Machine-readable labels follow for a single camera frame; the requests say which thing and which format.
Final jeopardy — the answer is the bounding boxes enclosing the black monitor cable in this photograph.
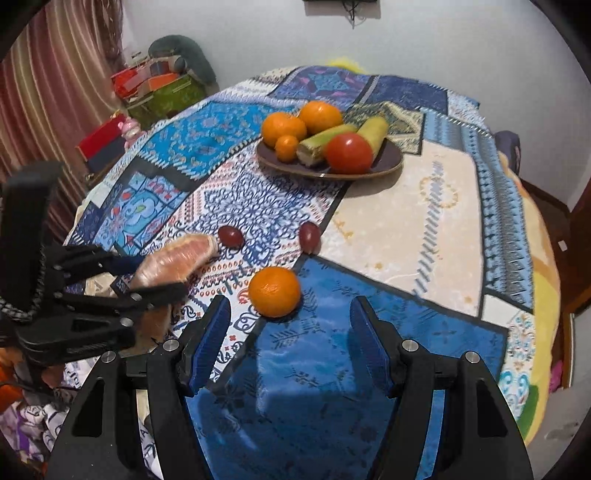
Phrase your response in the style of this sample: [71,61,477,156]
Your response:
[341,0,366,27]

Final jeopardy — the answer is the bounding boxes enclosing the striped green sugarcane piece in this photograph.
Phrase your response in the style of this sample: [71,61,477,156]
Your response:
[297,123,359,166]

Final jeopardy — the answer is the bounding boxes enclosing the brown striped curtain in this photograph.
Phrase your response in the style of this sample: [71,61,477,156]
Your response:
[0,0,126,243]

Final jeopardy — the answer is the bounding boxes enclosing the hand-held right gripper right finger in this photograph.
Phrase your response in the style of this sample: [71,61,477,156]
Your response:
[349,295,533,480]

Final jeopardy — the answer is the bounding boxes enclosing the smooth yellow-green sugarcane piece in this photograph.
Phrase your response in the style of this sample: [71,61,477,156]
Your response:
[355,116,389,158]

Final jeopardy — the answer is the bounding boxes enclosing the yellow fleece blanket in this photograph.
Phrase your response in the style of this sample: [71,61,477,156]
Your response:
[498,157,563,446]

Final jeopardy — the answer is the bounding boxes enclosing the small tangerine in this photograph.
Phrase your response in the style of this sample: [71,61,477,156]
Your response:
[248,266,302,319]
[275,134,300,162]

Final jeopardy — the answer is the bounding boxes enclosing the peeled pomelo segment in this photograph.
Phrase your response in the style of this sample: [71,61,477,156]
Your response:
[128,233,221,344]

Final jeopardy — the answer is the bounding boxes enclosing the green cardboard box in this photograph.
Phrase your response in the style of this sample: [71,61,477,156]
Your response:
[125,74,207,131]

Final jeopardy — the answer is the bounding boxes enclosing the red tomato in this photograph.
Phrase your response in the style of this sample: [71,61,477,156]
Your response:
[325,132,374,175]

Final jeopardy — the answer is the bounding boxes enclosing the blue patchwork blanket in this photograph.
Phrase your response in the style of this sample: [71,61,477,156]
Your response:
[64,65,540,480]

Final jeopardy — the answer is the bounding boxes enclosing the red flat box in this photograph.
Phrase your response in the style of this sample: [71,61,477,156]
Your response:
[75,117,129,175]

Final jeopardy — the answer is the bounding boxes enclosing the dark grey backpack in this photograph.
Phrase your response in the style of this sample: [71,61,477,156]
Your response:
[493,130,523,175]

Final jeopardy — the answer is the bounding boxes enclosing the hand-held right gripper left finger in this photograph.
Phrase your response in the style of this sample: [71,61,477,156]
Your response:
[46,294,232,480]

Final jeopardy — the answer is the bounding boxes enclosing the large orange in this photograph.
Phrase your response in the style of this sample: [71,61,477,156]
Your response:
[300,101,345,137]

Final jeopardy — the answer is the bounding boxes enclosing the medium orange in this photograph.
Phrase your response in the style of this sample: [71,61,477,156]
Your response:
[262,113,308,148]

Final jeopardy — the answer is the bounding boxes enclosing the brown wooden door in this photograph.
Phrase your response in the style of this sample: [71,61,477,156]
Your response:
[564,152,591,317]

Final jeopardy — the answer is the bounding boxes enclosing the dark red jujube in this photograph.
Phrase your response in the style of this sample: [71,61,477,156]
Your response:
[218,225,244,249]
[298,222,321,254]

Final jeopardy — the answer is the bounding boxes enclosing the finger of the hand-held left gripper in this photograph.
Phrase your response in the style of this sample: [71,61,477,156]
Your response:
[44,244,145,283]
[58,282,188,321]

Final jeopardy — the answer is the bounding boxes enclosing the white printed cloth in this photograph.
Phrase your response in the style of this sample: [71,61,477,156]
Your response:
[0,399,71,464]

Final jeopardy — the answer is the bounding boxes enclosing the yellow plush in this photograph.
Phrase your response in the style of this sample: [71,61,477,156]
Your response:
[327,56,371,75]

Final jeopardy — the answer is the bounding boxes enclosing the orange box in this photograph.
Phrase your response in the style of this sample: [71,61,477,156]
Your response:
[147,73,180,92]

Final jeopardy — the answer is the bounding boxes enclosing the red plastic items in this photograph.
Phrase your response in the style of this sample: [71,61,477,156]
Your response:
[110,62,154,99]

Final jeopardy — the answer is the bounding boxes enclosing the dark brown round plate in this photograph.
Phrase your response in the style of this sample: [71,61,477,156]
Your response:
[256,136,404,181]

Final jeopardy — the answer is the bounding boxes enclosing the pink toy rabbit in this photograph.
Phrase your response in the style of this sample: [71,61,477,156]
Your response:
[117,115,142,140]

